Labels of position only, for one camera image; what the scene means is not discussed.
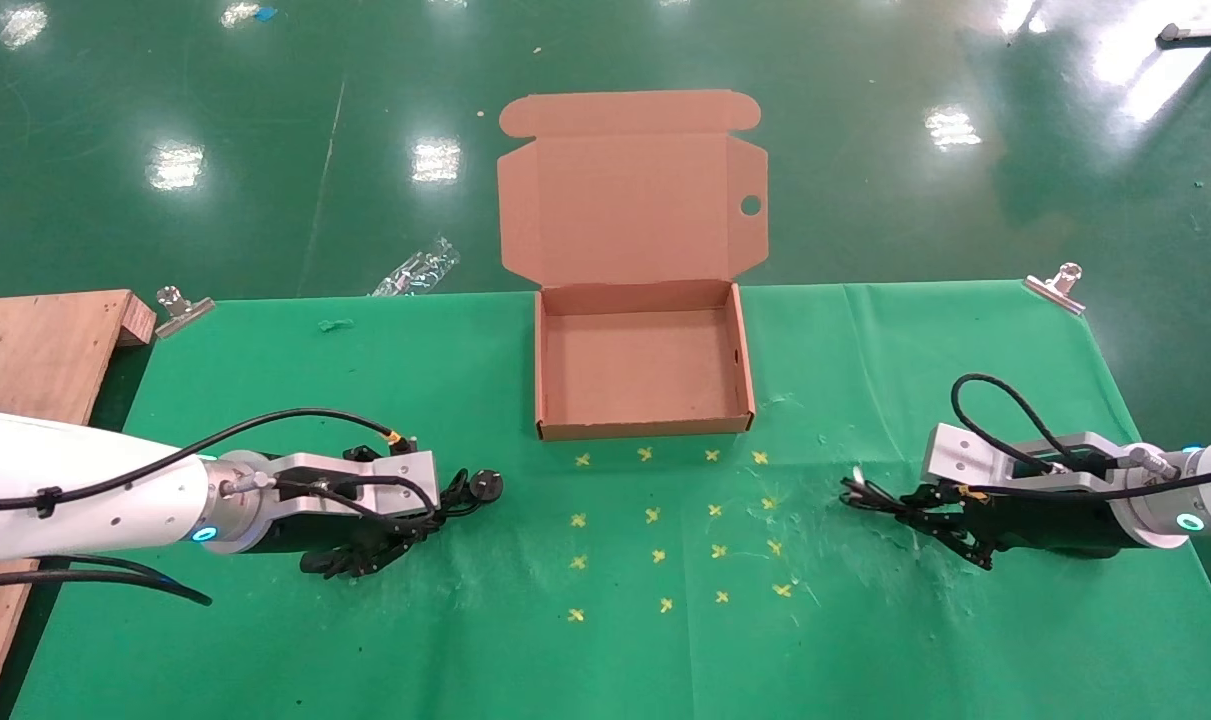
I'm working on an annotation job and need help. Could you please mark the brown wooden board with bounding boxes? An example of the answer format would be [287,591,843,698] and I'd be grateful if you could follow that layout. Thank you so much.
[0,290,156,720]

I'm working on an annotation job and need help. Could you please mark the silver binder clip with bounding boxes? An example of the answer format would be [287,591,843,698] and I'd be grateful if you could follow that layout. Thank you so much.
[155,286,214,339]
[1023,262,1086,316]

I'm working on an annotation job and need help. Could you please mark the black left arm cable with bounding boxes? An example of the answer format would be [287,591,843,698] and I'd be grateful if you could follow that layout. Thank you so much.
[0,407,438,519]

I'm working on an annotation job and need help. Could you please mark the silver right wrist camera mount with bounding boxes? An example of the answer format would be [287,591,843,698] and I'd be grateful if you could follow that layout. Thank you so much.
[920,423,1136,491]

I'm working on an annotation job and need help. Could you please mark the clear plastic wrapper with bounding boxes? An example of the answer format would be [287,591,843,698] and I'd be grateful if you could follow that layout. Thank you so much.
[370,237,461,298]

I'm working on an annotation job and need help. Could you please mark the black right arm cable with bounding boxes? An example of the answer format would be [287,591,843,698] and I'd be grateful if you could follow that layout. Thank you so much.
[950,373,1181,501]

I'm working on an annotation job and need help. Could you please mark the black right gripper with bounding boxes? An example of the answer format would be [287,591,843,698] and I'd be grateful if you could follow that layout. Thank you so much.
[897,482,1131,572]

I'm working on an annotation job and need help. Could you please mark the black hanging arm cable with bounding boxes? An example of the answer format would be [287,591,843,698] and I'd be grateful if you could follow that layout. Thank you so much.
[0,555,212,607]

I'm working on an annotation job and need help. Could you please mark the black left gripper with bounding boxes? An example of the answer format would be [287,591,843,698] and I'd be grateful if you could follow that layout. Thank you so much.
[260,500,456,582]

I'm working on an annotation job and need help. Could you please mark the open brown cardboard box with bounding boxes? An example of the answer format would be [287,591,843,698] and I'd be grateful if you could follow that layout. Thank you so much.
[497,90,769,442]

